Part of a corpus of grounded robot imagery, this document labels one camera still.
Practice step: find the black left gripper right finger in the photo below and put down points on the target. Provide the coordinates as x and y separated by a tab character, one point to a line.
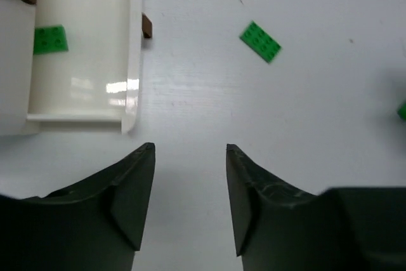
277	226

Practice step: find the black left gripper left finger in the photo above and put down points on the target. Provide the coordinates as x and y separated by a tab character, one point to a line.
94	224

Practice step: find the white drawer cabinet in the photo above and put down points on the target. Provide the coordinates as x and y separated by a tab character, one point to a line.
95	83

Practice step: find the green lego long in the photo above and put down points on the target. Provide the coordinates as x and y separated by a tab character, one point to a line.
50	39

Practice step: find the green lego brick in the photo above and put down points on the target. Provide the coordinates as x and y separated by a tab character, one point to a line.
260	42

